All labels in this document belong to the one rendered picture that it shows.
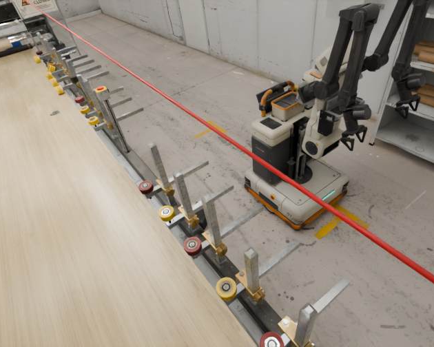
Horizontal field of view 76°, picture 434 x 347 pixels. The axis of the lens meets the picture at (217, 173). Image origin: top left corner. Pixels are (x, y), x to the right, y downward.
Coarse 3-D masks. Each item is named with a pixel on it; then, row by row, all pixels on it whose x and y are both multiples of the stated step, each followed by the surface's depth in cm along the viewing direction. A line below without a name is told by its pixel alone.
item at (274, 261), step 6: (294, 240) 128; (288, 246) 126; (294, 246) 126; (282, 252) 125; (288, 252) 124; (276, 258) 123; (282, 258) 124; (264, 264) 121; (270, 264) 121; (276, 264) 123; (264, 270) 120; (270, 270) 122; (240, 288) 115; (240, 294) 116
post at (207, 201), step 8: (208, 200) 105; (208, 208) 107; (208, 216) 111; (216, 216) 114; (208, 224) 117; (216, 224) 117; (216, 232) 120; (216, 240) 123; (216, 256) 133; (224, 256) 134
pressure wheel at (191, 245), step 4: (188, 240) 125; (192, 240) 125; (196, 240) 124; (184, 244) 123; (188, 244) 123; (192, 244) 122; (196, 244) 123; (200, 244) 123; (184, 248) 122; (188, 248) 122; (192, 248) 122; (196, 248) 121; (200, 248) 123; (188, 252) 121; (192, 252) 120; (196, 252) 121
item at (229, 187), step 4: (228, 184) 161; (232, 184) 160; (224, 188) 159; (228, 188) 158; (232, 188) 160; (216, 192) 157; (220, 192) 156; (224, 192) 158; (212, 196) 155; (216, 196) 155; (220, 196) 158; (196, 204) 152; (200, 204) 152; (192, 208) 151; (196, 208) 150; (200, 208) 152; (176, 216) 148; (180, 216) 147; (172, 220) 146; (176, 220) 146; (180, 220) 147; (168, 224) 144; (172, 224) 145; (176, 224) 147
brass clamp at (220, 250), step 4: (204, 236) 131; (208, 236) 131; (208, 240) 129; (212, 244) 127; (220, 244) 127; (224, 244) 127; (212, 248) 129; (216, 248) 126; (220, 248) 125; (224, 248) 125; (216, 252) 126; (220, 252) 125; (224, 252) 127; (220, 256) 127
